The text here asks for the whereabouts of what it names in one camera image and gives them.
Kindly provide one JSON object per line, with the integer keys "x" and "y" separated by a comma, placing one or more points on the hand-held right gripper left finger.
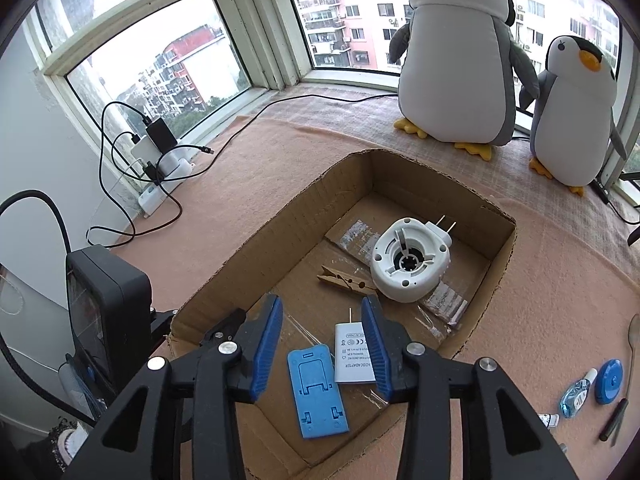
{"x": 265, "y": 347}

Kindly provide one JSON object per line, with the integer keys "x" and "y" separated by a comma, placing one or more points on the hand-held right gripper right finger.
{"x": 377, "y": 347}

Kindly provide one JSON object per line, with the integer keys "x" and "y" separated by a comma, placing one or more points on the white charger adapter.
{"x": 352, "y": 355}

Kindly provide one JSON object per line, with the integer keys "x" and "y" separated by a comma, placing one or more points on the blue phone stand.
{"x": 315, "y": 395}

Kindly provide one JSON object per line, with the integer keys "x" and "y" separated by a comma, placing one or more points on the wooden clothespin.
{"x": 345, "y": 282}

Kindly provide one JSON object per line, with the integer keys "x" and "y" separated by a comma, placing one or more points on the white plug-in heater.
{"x": 412, "y": 260}

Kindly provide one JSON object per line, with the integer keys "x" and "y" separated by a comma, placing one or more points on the brown cardboard box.
{"x": 500, "y": 280}

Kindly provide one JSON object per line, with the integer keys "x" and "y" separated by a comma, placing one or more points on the clear blue eye drop bottle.
{"x": 575, "y": 397}

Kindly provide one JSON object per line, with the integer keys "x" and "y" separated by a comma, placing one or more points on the blue round case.
{"x": 607, "y": 382}

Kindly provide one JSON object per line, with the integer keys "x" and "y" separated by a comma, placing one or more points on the black cylinder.
{"x": 614, "y": 420}

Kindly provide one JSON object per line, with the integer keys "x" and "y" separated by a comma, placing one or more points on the grey metal spoon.
{"x": 635, "y": 335}

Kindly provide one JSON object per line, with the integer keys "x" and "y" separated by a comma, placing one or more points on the white charger blocks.
{"x": 180, "y": 165}

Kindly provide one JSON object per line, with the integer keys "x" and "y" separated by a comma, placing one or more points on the white power strip with chargers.
{"x": 200, "y": 148}

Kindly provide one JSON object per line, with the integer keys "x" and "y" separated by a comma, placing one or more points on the pink towel mat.
{"x": 550, "y": 285}

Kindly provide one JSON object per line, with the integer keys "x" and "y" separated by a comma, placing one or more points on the patterned lighter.
{"x": 551, "y": 420}

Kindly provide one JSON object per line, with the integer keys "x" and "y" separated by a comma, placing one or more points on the checked cloth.
{"x": 350, "y": 105}

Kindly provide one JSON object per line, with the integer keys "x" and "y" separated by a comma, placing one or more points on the black tripod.
{"x": 632, "y": 220}

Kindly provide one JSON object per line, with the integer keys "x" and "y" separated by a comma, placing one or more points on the large penguin plush toy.
{"x": 455, "y": 70}

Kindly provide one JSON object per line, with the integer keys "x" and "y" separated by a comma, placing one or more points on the small penguin plush toy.
{"x": 570, "y": 125}

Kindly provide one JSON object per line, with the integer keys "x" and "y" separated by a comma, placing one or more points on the white window frame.
{"x": 260, "y": 35}

